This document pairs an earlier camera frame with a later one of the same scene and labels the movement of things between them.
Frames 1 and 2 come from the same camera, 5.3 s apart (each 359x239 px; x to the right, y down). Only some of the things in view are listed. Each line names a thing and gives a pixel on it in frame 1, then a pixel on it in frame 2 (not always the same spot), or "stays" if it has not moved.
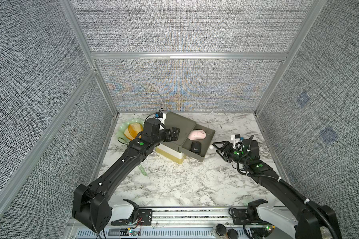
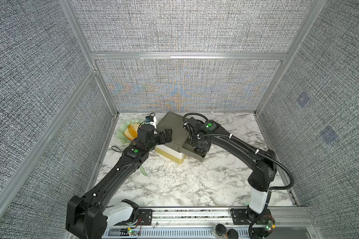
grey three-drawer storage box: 176,151 stays
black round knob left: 220,229 stays
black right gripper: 227,145 to 204,148
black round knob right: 232,234 stays
